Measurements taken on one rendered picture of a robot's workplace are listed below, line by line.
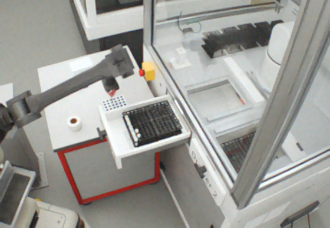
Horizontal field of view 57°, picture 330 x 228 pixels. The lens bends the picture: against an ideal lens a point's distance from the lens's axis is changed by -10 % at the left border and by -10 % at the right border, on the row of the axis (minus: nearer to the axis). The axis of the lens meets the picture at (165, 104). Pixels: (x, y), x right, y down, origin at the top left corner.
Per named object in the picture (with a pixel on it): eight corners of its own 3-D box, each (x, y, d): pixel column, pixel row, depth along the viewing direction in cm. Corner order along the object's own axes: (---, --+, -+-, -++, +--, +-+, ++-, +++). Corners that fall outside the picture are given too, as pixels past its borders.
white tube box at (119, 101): (105, 117, 166) (105, 112, 163) (101, 105, 171) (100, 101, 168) (128, 110, 170) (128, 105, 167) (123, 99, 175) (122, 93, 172)
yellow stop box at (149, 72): (145, 82, 173) (145, 71, 167) (141, 73, 177) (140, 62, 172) (154, 79, 174) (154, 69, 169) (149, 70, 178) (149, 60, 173)
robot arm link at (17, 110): (-2, 112, 103) (5, 125, 104) (12, 103, 98) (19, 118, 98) (17, 102, 111) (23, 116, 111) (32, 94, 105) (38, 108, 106)
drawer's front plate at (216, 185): (217, 206, 129) (223, 194, 121) (188, 152, 147) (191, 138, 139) (221, 205, 130) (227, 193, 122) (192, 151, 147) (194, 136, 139)
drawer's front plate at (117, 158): (118, 169, 140) (115, 155, 131) (99, 120, 157) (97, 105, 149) (122, 168, 140) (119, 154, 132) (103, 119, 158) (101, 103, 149)
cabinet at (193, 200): (203, 271, 184) (231, 227, 125) (144, 146, 247) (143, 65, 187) (319, 212, 211) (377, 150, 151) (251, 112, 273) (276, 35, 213)
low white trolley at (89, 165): (80, 212, 208) (52, 149, 151) (60, 141, 246) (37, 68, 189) (161, 187, 224) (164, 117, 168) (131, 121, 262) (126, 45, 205)
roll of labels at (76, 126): (80, 119, 165) (79, 114, 162) (82, 129, 160) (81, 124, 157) (67, 122, 163) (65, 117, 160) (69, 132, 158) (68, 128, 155)
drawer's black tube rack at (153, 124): (135, 150, 144) (134, 142, 140) (122, 121, 155) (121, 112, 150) (181, 136, 151) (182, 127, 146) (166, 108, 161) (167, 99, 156)
